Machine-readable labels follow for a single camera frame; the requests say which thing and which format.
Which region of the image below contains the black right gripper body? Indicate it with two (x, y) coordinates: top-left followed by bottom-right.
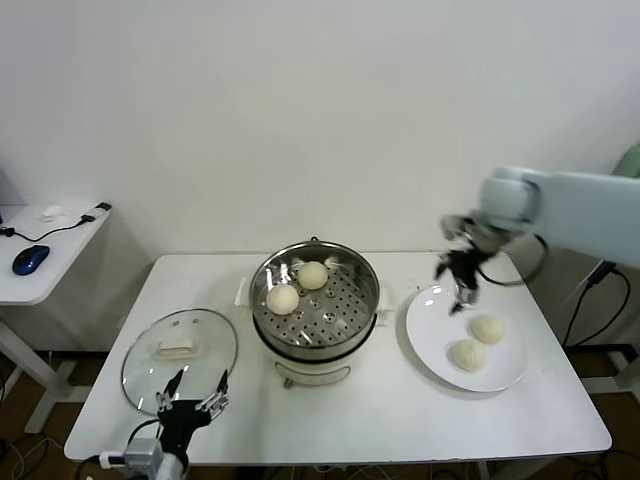
(446, 248), (497, 292)

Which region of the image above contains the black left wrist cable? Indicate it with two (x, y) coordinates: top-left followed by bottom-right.
(74, 417), (164, 480)

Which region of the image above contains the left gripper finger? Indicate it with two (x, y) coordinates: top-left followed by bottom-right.
(197, 368), (231, 417)
(154, 368), (185, 412)

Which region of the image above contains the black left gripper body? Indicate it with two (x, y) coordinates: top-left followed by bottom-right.
(156, 398), (212, 458)

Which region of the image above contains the round glass pot lid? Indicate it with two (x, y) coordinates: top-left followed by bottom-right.
(121, 308), (239, 417)

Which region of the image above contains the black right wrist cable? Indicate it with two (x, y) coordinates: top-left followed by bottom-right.
(477, 233), (552, 288)

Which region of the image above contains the mint green appliance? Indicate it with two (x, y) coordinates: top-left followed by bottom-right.
(612, 144), (640, 179)

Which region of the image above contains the stainless steel steamer basket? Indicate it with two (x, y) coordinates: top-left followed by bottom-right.
(249, 241), (381, 352)

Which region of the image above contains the white electric cooking pot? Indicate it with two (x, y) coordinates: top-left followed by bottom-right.
(234, 273), (399, 392)

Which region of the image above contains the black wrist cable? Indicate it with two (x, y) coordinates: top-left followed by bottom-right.
(74, 417), (164, 480)
(477, 233), (552, 288)

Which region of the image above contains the black power brick cable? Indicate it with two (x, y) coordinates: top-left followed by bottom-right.
(562, 258), (633, 349)

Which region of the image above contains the large white plate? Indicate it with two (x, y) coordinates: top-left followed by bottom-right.
(405, 283), (529, 393)

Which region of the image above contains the black cable with adapter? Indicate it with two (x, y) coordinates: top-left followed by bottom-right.
(0, 201), (113, 241)

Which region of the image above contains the blue computer mouse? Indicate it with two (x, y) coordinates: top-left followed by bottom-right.
(12, 244), (52, 276)

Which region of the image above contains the white side desk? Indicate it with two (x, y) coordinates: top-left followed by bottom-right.
(0, 203), (114, 434)

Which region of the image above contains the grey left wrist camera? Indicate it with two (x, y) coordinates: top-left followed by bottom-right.
(98, 438), (166, 470)

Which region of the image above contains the white steamed baozi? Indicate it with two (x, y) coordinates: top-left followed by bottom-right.
(297, 260), (330, 292)
(450, 339), (488, 374)
(469, 314), (507, 346)
(265, 284), (302, 317)

